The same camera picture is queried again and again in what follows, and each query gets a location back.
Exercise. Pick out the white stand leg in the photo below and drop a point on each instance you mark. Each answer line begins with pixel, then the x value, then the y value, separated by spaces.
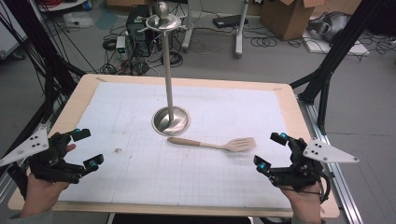
pixel 239 31
pixel 187 31

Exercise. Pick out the black computer tower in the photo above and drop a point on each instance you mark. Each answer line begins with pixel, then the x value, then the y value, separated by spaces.
pixel 138 31

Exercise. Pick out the white adapter box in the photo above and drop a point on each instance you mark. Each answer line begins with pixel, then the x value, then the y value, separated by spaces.
pixel 120 43

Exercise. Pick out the white grid mat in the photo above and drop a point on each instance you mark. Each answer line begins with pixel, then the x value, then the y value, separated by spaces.
pixel 140 174

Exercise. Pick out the aluminium rail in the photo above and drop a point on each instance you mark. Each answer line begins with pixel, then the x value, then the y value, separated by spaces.
pixel 342 186
pixel 4 186

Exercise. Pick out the white board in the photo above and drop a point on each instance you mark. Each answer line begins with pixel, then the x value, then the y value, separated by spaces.
pixel 355 49

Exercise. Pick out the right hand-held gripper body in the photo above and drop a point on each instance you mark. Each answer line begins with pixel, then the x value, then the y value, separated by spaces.
pixel 299 174

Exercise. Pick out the black frame struts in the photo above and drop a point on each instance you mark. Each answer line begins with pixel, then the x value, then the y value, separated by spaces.
pixel 333 59
pixel 49 71

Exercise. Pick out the wooden slotted spatula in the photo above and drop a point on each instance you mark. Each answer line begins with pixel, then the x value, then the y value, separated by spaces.
pixel 218 145

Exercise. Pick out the metal utensil stand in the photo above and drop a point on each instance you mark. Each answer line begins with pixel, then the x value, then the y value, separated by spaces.
pixel 169 93

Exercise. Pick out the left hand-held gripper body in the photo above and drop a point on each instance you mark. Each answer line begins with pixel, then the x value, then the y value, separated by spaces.
pixel 39 161

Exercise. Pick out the person's left hand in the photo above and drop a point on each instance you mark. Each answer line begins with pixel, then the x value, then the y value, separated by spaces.
pixel 40 194

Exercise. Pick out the black flat device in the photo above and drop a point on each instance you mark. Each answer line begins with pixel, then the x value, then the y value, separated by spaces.
pixel 229 21

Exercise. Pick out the cardboard box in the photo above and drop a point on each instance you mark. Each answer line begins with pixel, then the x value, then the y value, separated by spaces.
pixel 289 18

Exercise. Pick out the grey bag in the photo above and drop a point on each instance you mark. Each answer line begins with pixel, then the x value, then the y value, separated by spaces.
pixel 330 26

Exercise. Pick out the person's right hand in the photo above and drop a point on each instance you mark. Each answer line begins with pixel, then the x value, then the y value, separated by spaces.
pixel 305 203

